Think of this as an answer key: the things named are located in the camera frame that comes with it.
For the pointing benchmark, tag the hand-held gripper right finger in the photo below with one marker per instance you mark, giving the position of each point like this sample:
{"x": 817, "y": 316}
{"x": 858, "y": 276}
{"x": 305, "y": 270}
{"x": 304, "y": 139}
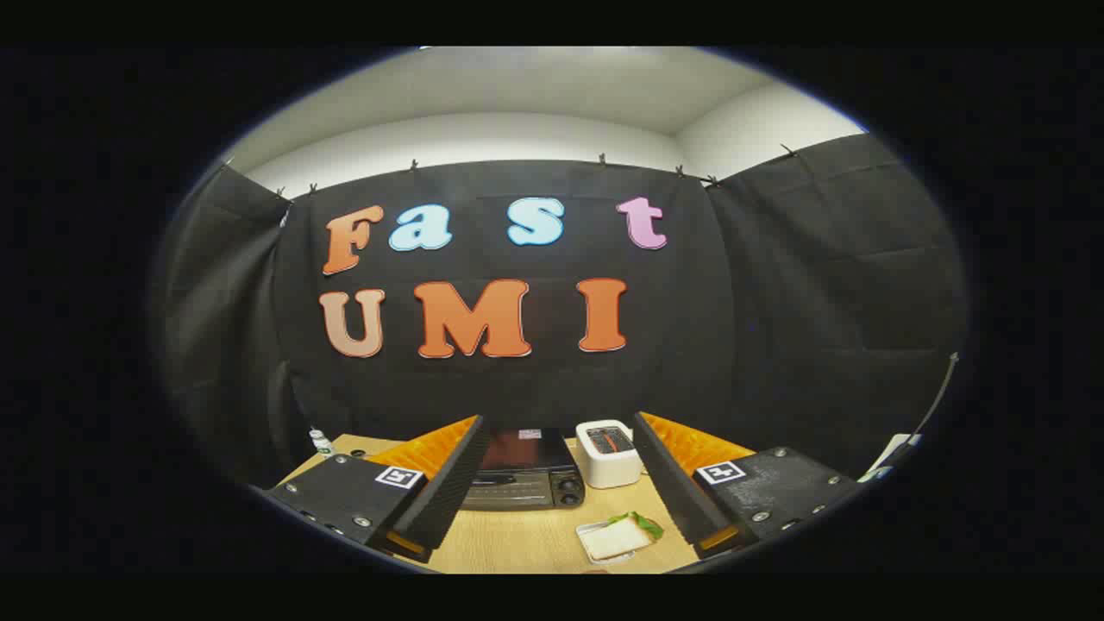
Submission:
{"x": 673, "y": 483}

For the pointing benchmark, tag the black toaster oven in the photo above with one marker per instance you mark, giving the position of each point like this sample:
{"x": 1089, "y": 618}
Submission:
{"x": 526, "y": 470}

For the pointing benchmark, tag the white bottle green label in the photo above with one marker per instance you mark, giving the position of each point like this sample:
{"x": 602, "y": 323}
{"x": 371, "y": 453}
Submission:
{"x": 321, "y": 444}

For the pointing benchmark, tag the white pop-up toaster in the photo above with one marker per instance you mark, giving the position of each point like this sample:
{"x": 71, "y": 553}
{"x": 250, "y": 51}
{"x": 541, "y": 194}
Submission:
{"x": 608, "y": 466}

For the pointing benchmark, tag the white plastic tray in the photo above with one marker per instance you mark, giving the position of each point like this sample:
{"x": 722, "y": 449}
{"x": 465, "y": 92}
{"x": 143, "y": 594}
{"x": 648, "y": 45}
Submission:
{"x": 589, "y": 552}

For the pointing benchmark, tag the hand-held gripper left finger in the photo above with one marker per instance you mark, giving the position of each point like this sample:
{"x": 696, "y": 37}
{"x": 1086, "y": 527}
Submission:
{"x": 448, "y": 492}

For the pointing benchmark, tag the sandwich with green lettuce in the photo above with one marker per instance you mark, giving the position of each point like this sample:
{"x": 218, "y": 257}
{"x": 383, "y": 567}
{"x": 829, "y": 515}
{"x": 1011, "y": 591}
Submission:
{"x": 614, "y": 538}

